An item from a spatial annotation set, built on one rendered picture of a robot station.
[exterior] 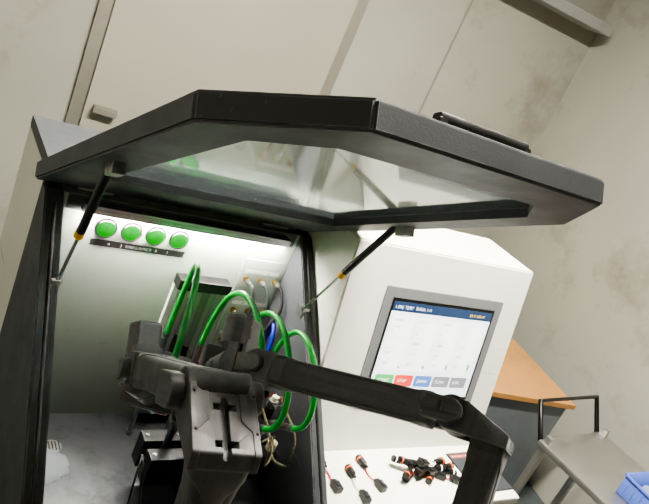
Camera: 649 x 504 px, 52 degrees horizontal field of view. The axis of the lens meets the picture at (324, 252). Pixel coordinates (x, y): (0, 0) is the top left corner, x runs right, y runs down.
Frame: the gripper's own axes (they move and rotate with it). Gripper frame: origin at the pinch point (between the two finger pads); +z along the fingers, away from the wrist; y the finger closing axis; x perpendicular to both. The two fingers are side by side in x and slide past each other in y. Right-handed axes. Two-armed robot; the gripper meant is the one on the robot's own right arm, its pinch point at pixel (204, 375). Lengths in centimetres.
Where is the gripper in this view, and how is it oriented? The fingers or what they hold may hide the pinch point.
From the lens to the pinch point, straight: 151.1
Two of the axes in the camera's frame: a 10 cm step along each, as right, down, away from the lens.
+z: -4.3, 2.8, 8.6
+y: 1.4, -9.2, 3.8
